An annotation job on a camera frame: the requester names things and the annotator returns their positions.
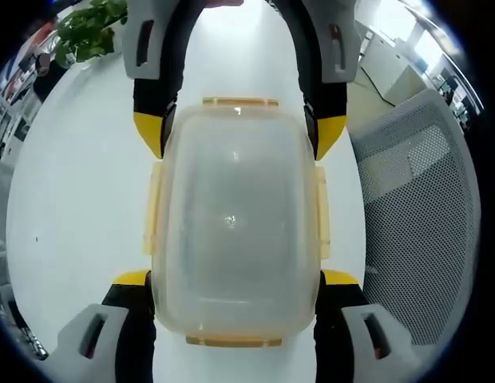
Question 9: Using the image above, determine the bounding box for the clear plastic buckle container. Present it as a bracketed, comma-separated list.
[142, 96, 333, 347]

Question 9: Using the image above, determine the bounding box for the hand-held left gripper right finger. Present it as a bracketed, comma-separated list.
[313, 270, 420, 383]

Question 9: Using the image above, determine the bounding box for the grey mesh office chair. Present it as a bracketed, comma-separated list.
[346, 88, 482, 348]

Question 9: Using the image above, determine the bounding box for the green potted plant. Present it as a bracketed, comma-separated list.
[55, 0, 129, 65]

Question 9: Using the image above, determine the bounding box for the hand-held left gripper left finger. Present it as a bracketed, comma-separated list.
[57, 270, 157, 383]

